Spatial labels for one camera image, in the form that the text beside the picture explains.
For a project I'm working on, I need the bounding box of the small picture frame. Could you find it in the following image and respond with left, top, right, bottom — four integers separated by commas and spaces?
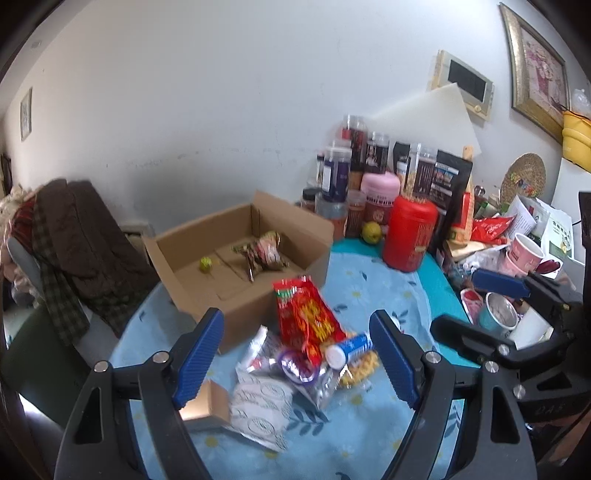
19, 88, 33, 141

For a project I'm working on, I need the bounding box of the clear bag of yellow snacks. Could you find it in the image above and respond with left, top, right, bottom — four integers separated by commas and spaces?
295, 348, 382, 411

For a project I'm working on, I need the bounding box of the red and gold snack packet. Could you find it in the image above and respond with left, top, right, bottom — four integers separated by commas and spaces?
281, 295, 348, 367

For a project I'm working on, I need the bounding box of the beige and red paper bag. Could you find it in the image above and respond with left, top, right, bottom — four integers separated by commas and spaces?
450, 145, 476, 245

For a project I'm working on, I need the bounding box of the black stand-up pouch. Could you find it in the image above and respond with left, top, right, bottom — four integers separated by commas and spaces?
427, 150, 475, 252

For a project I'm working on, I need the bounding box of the tall clear jar of dates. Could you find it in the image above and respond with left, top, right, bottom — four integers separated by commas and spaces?
342, 114, 369, 178

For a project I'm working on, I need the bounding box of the stack of yellow bowls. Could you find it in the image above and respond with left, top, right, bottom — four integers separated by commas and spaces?
561, 110, 591, 174

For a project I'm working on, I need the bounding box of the red snack bag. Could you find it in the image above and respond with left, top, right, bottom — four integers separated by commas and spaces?
468, 215, 515, 245

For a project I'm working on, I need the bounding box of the brown coat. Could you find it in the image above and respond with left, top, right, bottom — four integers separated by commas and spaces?
34, 178, 160, 340

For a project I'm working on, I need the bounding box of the red tin canister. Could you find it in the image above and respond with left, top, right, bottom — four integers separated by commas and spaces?
382, 194, 438, 273

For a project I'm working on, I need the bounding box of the cream wall panel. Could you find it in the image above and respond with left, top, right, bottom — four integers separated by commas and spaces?
427, 50, 495, 123

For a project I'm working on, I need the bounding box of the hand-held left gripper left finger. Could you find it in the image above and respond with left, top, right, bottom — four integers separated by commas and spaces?
53, 307, 225, 480

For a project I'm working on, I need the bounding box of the plaid garment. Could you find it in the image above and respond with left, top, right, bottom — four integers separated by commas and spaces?
14, 198, 90, 347

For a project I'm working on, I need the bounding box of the clear jar with dark label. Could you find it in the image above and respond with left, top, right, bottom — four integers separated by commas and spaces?
365, 132, 391, 174

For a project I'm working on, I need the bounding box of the pink lidded jar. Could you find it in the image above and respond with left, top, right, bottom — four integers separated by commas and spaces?
360, 172, 400, 232

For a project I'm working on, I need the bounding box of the blue blueberry print tube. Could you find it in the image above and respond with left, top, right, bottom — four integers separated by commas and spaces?
324, 332, 374, 370

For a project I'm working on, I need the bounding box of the white paper sheet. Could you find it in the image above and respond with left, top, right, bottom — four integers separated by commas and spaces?
505, 194, 539, 241

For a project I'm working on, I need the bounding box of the woven round trivet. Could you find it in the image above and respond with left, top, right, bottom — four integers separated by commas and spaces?
500, 153, 546, 208

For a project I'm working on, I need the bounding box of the white framed board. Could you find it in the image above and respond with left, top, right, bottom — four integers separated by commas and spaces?
122, 222, 155, 259

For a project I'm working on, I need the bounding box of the silver foil packet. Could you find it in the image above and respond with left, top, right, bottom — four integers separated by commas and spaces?
235, 325, 324, 387

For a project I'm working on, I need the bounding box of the brown labelled jar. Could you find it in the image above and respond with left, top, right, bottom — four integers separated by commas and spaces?
345, 189, 367, 238

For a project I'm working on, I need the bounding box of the gold cardboard box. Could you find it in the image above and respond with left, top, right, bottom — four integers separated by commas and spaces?
178, 379, 232, 432

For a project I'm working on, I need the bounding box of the light blue floral cloth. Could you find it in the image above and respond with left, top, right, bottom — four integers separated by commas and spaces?
108, 251, 467, 480

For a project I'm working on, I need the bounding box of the clear jar of brown powder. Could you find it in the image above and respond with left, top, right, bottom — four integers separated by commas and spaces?
315, 194, 349, 241

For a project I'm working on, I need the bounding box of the white box with green print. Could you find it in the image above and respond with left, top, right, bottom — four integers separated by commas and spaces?
540, 205, 585, 266

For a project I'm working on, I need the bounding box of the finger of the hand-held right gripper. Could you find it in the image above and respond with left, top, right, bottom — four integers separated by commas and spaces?
430, 315, 525, 370
471, 269, 583, 310

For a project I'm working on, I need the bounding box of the white patterned packet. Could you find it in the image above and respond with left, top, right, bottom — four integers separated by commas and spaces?
229, 373, 296, 452

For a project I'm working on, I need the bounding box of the clear jar of yellow seeds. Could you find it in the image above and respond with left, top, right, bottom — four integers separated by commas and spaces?
401, 143, 438, 199

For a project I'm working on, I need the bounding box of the white cup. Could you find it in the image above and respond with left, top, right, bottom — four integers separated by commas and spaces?
510, 307, 555, 350

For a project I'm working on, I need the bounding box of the pink wrapped candy bundle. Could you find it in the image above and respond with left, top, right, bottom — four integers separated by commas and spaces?
231, 231, 289, 282

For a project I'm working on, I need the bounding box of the teal textured mat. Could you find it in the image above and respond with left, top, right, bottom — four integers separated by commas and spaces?
330, 237, 472, 324

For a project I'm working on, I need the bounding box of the pink foil-lid cup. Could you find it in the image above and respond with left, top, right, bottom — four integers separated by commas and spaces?
461, 288, 485, 324

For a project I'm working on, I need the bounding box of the gold framed picture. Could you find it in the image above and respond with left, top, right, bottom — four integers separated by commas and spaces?
499, 2, 571, 144

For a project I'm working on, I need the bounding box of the teal cup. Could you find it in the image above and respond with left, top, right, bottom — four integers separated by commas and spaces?
477, 292, 519, 340

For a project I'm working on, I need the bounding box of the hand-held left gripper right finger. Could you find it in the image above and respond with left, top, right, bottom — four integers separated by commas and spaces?
368, 309, 540, 480

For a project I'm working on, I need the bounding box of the clear jar with purple label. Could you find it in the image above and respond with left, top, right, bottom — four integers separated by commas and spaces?
322, 145, 352, 204

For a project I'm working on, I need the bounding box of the red packet with green edge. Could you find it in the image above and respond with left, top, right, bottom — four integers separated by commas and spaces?
271, 275, 324, 324

